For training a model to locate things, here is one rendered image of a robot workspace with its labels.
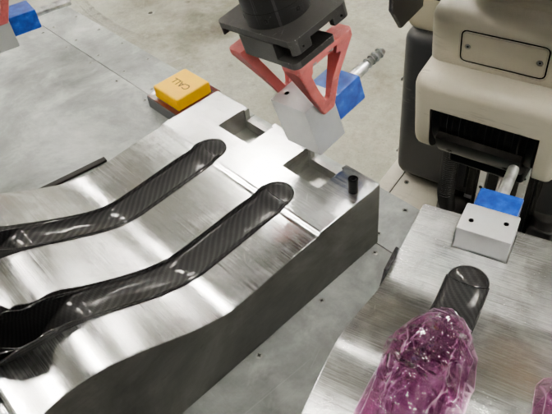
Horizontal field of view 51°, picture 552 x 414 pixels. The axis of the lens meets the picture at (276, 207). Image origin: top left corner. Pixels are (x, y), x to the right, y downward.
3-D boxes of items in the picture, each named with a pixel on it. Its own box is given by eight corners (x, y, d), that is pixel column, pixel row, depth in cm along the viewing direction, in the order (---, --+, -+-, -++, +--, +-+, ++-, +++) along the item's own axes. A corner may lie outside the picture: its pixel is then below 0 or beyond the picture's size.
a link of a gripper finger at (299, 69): (320, 140, 51) (290, 50, 45) (269, 117, 56) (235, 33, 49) (370, 95, 53) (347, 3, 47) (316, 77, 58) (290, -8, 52)
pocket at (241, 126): (250, 131, 71) (246, 107, 69) (280, 149, 68) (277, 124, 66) (223, 149, 69) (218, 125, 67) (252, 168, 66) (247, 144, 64)
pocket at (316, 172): (313, 169, 65) (311, 144, 63) (348, 190, 62) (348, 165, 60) (285, 190, 63) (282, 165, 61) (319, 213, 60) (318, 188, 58)
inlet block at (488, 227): (485, 180, 65) (494, 143, 61) (532, 192, 63) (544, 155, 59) (449, 263, 57) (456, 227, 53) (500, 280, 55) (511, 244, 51)
